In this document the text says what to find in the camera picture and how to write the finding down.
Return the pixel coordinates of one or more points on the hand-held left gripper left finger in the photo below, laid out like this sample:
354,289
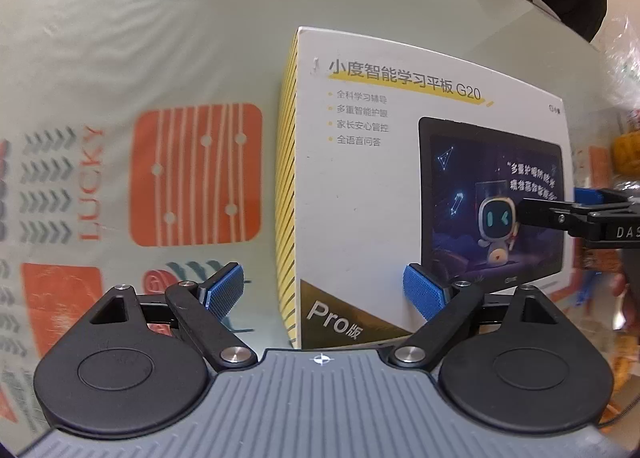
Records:
225,290

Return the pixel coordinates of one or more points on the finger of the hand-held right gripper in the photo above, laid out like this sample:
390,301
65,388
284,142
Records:
542,214
592,195

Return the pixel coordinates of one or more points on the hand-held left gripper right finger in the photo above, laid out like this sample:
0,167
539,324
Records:
422,290

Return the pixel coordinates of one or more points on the white tablet box lid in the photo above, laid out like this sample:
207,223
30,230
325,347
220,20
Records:
375,188

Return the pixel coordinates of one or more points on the person's right hand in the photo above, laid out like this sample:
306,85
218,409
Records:
622,280

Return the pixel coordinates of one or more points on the yellow snack bag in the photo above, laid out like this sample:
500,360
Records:
627,150

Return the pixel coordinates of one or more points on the clear plastic bag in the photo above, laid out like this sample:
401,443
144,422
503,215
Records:
622,53

